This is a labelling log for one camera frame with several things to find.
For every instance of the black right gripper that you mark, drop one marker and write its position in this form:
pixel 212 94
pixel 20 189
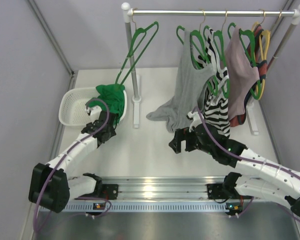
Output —
pixel 182 135

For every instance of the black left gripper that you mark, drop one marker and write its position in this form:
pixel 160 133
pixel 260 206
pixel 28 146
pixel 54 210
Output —
pixel 111 119

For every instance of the green tank top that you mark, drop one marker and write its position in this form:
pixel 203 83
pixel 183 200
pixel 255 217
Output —
pixel 113 96

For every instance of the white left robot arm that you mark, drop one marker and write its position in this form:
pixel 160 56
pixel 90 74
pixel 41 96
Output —
pixel 53 184

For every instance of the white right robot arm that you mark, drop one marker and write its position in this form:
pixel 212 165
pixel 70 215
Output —
pixel 252 175

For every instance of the black white striped top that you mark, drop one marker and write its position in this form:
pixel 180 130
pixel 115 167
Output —
pixel 215 110

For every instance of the grey tank top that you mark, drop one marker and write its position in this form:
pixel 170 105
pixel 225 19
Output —
pixel 189 90

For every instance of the mauve pink top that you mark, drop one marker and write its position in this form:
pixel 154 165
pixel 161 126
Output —
pixel 242 75

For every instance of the yellow hanger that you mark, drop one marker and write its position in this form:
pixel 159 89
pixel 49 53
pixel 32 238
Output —
pixel 262 45

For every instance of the white plastic basket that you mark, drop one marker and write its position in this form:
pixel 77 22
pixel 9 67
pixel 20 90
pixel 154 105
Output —
pixel 72 110

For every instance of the metal clothes rack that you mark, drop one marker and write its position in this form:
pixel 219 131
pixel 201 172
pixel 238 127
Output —
pixel 294 14

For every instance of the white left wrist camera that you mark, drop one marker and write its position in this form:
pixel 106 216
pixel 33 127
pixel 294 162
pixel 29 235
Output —
pixel 93 112

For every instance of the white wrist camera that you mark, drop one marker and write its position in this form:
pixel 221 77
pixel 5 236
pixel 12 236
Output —
pixel 93 112
pixel 195 119

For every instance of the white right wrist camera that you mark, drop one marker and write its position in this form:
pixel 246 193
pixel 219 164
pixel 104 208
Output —
pixel 195 119

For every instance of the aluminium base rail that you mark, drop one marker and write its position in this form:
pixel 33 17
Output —
pixel 185 195

